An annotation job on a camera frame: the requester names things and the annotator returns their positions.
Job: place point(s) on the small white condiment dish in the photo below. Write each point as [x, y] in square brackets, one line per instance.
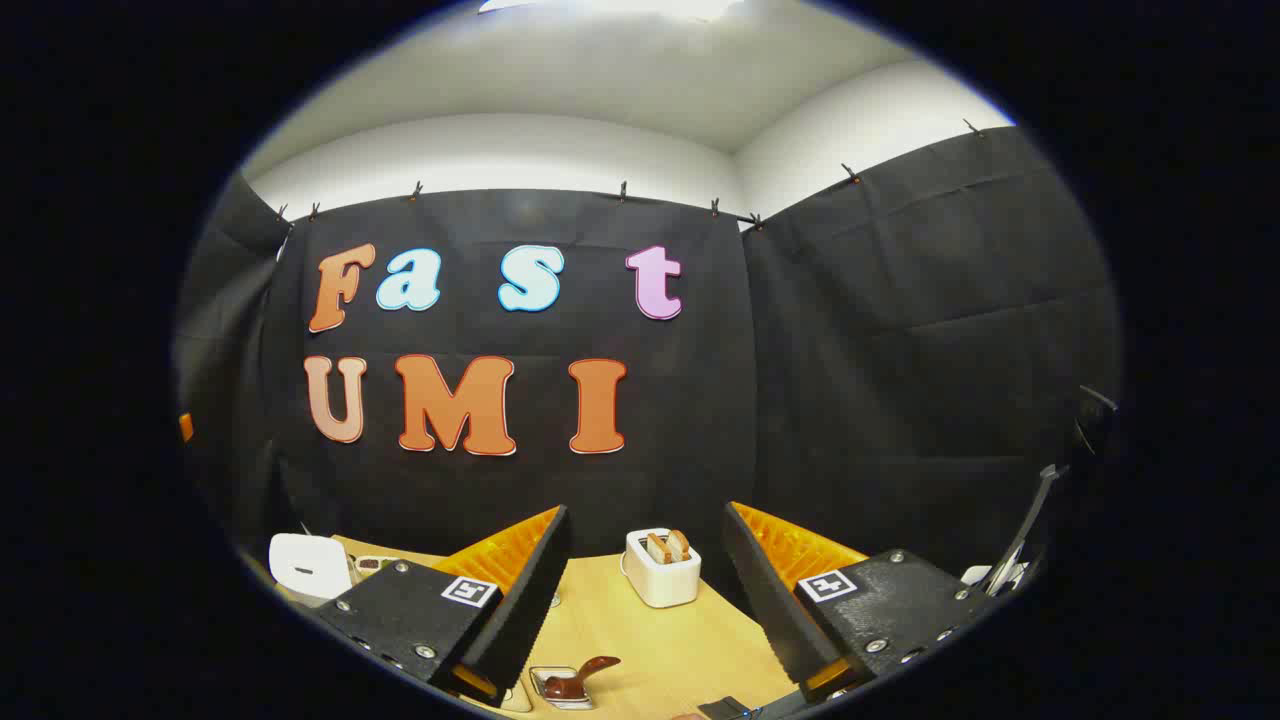
[372, 566]

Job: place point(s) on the clear perforated chopstick holder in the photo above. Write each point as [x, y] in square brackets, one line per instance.
[560, 692]

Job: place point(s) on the white rice cooker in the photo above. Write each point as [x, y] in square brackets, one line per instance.
[305, 568]

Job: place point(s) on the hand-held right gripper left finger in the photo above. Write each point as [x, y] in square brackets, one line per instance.
[525, 610]

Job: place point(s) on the white toaster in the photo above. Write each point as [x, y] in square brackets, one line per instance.
[662, 582]

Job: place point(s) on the brown wooden spoon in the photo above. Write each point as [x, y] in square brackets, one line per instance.
[585, 670]

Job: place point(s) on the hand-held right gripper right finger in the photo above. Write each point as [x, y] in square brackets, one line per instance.
[770, 610]

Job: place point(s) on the black backdrop cloth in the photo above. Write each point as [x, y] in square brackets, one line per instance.
[850, 380]

